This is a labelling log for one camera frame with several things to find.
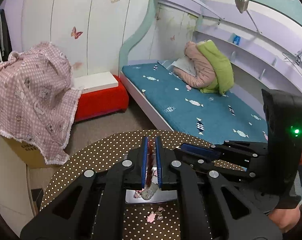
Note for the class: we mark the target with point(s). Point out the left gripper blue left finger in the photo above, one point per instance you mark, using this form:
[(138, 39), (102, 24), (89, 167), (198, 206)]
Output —
[(92, 206)]

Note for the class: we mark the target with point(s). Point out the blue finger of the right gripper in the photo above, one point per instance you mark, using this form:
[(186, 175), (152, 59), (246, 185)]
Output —
[(199, 150)]

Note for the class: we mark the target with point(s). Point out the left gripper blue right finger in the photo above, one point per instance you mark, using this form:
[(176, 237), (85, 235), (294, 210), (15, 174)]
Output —
[(214, 202)]

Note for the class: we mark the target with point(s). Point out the white jade pendant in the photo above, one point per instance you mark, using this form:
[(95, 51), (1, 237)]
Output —
[(149, 192)]

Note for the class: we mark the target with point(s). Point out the grey metal jewelry box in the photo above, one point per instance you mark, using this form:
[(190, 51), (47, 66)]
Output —
[(134, 196)]

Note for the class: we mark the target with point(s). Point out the right hand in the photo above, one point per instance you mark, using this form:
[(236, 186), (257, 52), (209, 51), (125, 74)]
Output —
[(286, 219)]

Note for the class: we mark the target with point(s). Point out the teal candy print mattress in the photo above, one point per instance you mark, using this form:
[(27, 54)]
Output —
[(212, 117)]

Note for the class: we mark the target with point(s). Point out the cream lower cabinet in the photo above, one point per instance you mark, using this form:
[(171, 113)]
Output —
[(15, 205)]

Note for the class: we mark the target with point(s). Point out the pink white charm pile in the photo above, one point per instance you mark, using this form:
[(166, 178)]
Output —
[(155, 215)]

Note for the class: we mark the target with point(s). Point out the cardboard box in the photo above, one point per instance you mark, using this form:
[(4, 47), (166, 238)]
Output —
[(29, 154)]

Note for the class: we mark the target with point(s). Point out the pink padded jacket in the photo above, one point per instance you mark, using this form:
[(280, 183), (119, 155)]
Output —
[(204, 72)]

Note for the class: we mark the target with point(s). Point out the green quilted blanket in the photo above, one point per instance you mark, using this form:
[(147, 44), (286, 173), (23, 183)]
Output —
[(224, 79)]

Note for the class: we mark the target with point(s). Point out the white pillow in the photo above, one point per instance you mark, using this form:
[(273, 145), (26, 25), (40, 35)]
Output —
[(185, 64)]

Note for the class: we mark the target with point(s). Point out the red ottoman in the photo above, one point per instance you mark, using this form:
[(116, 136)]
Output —
[(102, 102)]

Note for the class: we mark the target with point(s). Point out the blue small box on shelf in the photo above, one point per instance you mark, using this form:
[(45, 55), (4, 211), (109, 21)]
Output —
[(236, 40)]

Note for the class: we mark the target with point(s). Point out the pink checked bear blanket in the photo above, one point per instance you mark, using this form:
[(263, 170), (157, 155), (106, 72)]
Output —
[(38, 101)]

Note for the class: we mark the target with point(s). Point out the white flat box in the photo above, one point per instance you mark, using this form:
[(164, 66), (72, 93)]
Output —
[(95, 82)]

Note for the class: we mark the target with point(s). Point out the red butterfly sticker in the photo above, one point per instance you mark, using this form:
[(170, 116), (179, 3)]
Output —
[(75, 34)]

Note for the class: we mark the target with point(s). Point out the white wardrobe doors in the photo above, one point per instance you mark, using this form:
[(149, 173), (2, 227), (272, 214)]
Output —
[(105, 27)]

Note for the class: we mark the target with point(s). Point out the hanging clothes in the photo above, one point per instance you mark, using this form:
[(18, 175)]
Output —
[(5, 42)]

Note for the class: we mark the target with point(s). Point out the wire clothes hanger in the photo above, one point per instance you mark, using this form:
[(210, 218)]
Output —
[(294, 62)]

